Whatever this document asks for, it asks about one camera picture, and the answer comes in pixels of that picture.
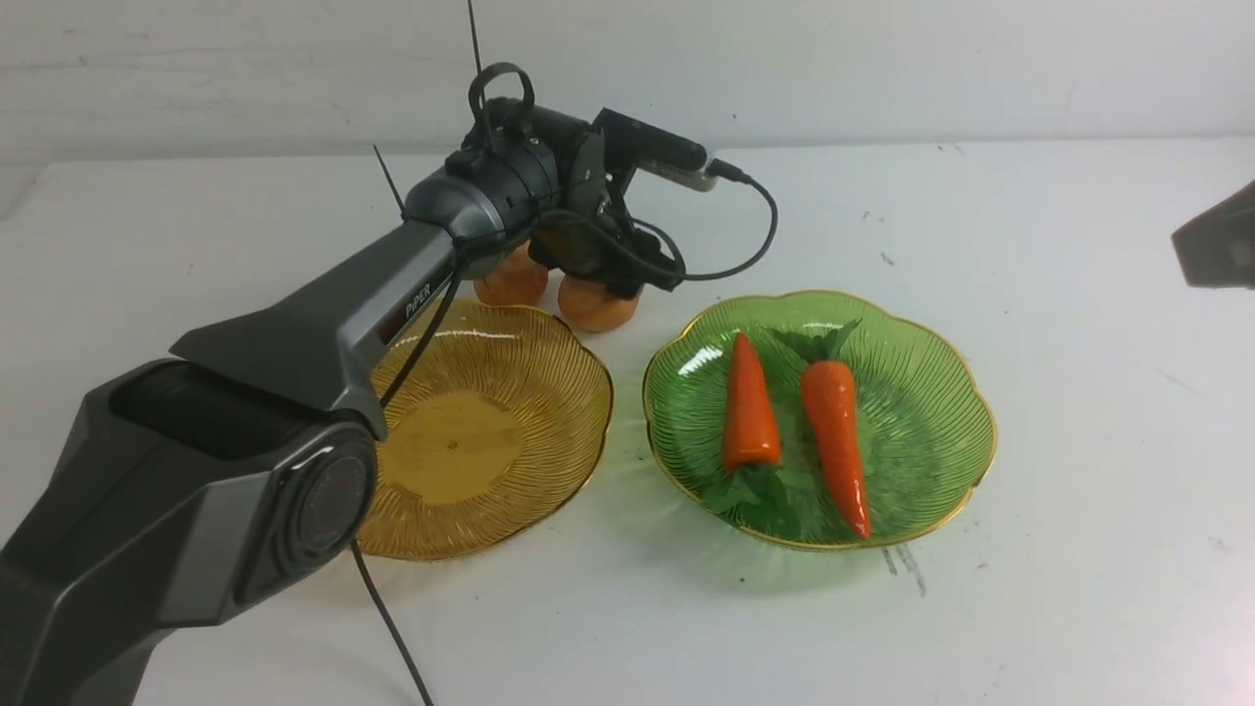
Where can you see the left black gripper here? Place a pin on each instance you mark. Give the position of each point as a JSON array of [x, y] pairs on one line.
[[591, 234]]

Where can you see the brown toy potato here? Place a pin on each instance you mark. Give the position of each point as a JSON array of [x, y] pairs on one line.
[[518, 281], [589, 307]]

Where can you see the orange toy carrot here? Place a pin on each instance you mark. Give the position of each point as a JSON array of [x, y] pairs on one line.
[[830, 399], [751, 446]]

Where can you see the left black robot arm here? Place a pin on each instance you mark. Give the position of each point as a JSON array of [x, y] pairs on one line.
[[195, 487]]

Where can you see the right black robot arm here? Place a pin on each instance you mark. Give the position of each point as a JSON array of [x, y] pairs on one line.
[[1216, 249]]

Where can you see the amber ribbed plastic plate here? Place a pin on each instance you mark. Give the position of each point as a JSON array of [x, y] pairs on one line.
[[500, 424]]

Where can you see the green ribbed plastic plate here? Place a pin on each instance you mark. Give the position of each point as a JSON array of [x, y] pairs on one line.
[[926, 435]]

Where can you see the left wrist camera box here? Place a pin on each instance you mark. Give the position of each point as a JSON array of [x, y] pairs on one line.
[[631, 145]]

